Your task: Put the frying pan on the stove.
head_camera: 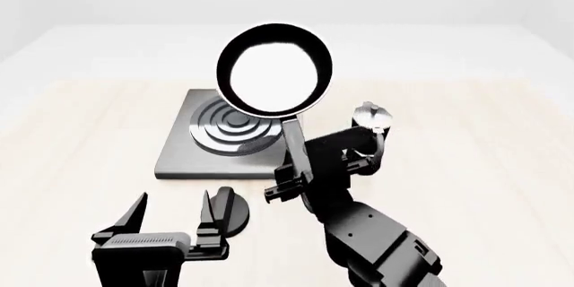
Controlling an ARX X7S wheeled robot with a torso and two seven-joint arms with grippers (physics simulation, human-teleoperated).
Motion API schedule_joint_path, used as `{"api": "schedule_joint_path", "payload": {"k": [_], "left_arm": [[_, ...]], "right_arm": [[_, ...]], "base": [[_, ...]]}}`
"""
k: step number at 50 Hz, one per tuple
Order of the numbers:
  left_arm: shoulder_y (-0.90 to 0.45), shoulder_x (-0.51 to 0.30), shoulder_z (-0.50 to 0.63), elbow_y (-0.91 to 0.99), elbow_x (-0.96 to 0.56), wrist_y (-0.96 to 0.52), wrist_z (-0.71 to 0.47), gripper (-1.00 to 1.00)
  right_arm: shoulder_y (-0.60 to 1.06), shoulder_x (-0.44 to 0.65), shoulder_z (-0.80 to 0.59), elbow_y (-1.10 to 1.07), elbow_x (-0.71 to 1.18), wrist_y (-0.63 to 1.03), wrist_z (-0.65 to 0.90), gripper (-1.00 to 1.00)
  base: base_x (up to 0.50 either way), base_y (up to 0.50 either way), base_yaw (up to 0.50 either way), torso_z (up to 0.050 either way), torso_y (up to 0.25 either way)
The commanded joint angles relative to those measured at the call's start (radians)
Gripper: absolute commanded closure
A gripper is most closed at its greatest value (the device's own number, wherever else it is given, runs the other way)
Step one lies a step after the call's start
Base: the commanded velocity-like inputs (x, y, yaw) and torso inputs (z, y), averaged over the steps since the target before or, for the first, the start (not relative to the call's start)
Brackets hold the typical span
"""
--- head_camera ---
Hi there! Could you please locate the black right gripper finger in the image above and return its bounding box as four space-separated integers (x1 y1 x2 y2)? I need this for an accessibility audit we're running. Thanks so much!
342 152 383 178
264 163 311 204

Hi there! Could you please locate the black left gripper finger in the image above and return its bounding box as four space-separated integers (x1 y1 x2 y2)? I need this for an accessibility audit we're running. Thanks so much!
91 191 150 243
195 189 224 248

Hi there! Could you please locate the black frying pan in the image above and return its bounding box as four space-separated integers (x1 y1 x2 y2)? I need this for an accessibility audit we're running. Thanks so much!
215 23 335 174

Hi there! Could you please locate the dark grey stove plate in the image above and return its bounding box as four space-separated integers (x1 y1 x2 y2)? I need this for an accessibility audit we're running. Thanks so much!
153 88 311 181

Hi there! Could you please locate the black kettle with silver lid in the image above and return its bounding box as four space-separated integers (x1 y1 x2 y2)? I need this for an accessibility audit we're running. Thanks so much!
309 100 396 178

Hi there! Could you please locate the black round lid with handle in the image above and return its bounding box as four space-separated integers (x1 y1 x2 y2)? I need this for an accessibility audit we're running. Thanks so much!
209 185 251 239

